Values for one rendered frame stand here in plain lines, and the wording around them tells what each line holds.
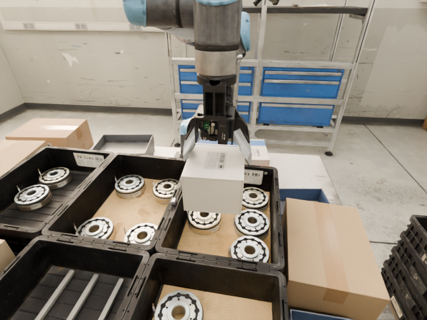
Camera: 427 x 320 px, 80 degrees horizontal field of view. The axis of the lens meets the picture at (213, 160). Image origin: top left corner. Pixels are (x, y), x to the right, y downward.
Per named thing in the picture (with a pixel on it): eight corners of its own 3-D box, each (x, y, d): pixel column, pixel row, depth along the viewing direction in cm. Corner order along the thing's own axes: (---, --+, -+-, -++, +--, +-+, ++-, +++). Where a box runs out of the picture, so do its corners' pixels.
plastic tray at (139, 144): (90, 162, 122) (88, 153, 119) (105, 142, 139) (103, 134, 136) (146, 162, 122) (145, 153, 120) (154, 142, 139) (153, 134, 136)
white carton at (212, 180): (199, 159, 70) (197, 129, 65) (242, 162, 69) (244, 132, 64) (183, 210, 53) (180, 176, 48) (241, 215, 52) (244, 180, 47)
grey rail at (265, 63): (170, 62, 246) (169, 57, 243) (352, 66, 230) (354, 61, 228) (168, 64, 238) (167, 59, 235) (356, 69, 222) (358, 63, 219)
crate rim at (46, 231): (117, 157, 97) (115, 152, 96) (193, 164, 93) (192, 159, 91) (40, 240, 64) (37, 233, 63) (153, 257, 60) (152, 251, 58)
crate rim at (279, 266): (193, 164, 93) (193, 159, 91) (276, 173, 88) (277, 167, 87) (154, 257, 60) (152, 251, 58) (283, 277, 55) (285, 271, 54)
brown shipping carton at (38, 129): (18, 164, 130) (4, 136, 121) (44, 143, 148) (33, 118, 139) (75, 165, 129) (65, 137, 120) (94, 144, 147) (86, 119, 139)
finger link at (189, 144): (168, 165, 53) (191, 134, 48) (175, 150, 58) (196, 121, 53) (180, 173, 54) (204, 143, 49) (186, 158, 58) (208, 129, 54)
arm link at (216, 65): (198, 43, 46) (243, 44, 45) (199, 69, 48) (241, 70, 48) (190, 51, 40) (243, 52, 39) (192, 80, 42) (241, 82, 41)
